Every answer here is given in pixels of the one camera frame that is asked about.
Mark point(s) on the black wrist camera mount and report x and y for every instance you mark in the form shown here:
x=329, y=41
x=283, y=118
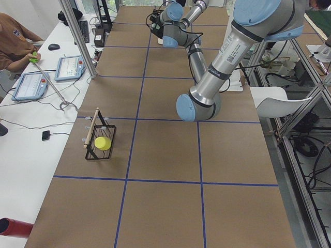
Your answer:
x=154, y=17

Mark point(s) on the red cylinder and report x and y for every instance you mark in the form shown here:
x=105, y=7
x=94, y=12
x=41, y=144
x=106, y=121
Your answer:
x=15, y=228

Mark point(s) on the white chair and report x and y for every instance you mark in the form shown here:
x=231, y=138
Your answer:
x=272, y=102

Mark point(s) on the black keyboard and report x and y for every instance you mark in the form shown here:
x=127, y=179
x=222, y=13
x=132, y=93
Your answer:
x=84, y=28

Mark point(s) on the black wire cup rack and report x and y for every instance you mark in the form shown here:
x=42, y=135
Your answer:
x=99, y=127

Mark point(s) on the metal reacher grabber tool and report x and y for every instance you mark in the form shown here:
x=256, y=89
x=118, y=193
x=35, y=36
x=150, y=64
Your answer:
x=35, y=61

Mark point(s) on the black computer mouse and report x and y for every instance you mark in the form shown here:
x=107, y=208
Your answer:
x=53, y=47

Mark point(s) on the blue teach pendant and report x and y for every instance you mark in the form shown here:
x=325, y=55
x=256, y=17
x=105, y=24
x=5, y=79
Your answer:
x=69, y=68
x=31, y=86

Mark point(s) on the near blue teach pendant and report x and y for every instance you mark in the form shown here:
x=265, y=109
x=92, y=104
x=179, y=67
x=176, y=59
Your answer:
x=31, y=86

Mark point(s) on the yellow plastic cup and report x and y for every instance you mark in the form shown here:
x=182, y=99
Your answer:
x=103, y=143

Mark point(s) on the white plastic tray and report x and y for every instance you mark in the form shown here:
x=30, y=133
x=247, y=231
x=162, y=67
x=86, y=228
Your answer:
x=160, y=41

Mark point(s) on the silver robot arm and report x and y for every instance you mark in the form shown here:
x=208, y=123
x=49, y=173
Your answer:
x=253, y=22
x=176, y=34

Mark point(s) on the aluminium frame post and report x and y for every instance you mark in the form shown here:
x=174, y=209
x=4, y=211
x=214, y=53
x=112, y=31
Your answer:
x=77, y=35

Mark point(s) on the far blue teach pendant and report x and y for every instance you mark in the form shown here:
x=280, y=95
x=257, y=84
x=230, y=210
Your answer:
x=69, y=68

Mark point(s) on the small black device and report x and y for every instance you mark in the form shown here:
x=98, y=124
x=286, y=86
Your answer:
x=45, y=135

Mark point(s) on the person in brown shirt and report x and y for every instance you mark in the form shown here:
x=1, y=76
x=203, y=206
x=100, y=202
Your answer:
x=16, y=47

